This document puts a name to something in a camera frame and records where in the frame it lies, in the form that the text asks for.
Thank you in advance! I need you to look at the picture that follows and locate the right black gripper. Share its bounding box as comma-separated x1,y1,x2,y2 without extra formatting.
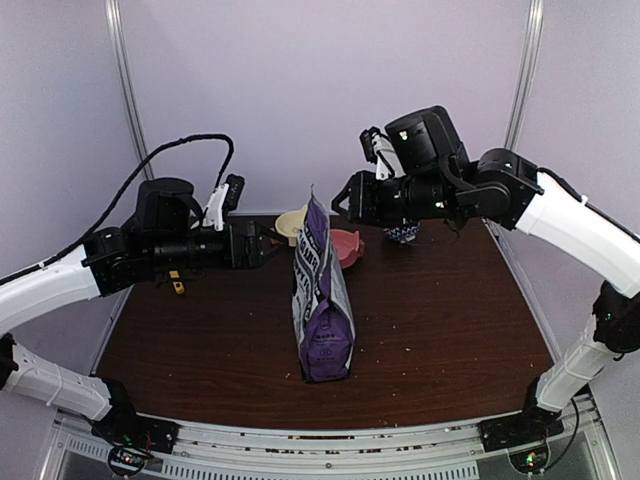
330,169,462,228

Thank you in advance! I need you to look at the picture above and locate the purple pet food bag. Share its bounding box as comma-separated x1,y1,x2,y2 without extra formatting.
291,195,356,383

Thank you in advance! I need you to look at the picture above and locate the yellow plastic scoop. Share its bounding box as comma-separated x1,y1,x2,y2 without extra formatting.
169,270,185,295

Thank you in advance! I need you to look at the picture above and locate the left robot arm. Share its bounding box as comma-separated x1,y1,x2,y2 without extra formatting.
1,175,287,444

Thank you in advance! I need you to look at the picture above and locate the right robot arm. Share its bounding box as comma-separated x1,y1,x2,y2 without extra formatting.
331,105,639,442

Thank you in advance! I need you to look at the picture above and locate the cream cat-ear pet bowl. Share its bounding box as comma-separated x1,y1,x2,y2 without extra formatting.
275,205,308,248

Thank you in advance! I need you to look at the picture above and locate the pink cat-ear pet bowl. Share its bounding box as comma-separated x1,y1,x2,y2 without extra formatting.
330,229,365,270

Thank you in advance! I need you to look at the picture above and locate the blue zigzag patterned bowl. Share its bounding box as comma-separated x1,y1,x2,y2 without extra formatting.
384,221,420,244

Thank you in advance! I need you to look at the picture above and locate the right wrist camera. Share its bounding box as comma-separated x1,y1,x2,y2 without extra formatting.
359,127,405,181

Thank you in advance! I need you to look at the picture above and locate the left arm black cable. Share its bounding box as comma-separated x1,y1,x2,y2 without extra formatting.
29,132,236,271

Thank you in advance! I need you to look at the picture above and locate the right aluminium frame post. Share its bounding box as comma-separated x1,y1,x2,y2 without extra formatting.
501,0,545,154

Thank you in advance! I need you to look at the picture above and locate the aluminium frame post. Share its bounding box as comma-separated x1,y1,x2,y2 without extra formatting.
501,0,545,154
104,0,149,163

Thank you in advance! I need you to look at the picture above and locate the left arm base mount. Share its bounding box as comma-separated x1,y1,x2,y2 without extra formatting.
89,379,179,454

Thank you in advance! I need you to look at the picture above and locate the left aluminium frame post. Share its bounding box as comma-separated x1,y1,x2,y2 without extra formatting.
104,0,149,163

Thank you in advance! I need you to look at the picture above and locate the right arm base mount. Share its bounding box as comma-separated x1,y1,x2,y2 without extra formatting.
478,377,564,452

